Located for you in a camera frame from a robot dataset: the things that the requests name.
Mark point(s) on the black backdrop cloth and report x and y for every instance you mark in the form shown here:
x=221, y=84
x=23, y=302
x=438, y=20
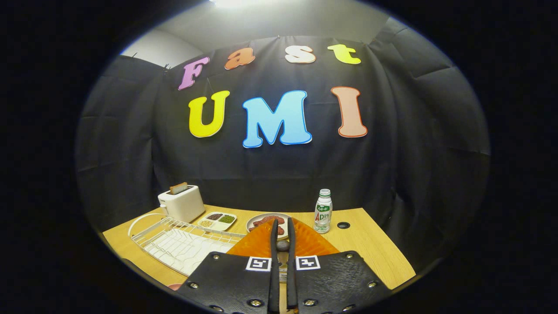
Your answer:
x=392, y=174

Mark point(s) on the beige plate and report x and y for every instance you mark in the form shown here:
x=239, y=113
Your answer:
x=251, y=225

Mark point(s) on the white drink bottle green label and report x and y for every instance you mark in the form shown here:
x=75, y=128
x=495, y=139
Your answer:
x=323, y=213

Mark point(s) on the red sausage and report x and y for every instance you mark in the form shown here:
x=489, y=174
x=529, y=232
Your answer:
x=266, y=220
x=281, y=230

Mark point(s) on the white divided condiment dish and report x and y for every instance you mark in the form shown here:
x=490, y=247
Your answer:
x=217, y=225

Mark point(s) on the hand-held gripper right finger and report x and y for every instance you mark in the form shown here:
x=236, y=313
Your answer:
x=291, y=283

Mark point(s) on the white toaster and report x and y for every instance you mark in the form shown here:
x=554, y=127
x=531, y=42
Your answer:
x=183, y=205

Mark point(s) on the toast slice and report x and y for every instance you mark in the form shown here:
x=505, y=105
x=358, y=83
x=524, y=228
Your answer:
x=178, y=188

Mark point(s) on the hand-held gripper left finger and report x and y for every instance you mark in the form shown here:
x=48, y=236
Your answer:
x=273, y=283

